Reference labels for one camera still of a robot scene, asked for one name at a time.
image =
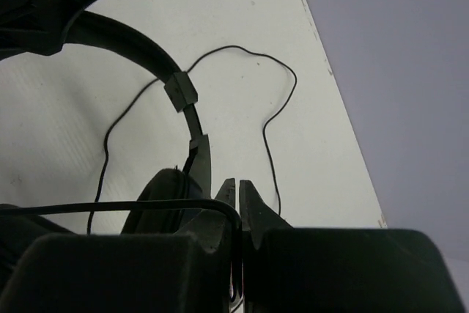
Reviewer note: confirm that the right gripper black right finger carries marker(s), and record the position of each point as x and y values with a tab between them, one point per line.
288	269

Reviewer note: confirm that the black headphones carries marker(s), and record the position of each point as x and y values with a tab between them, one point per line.
82	126

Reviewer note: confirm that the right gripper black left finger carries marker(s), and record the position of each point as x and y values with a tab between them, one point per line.
196	269

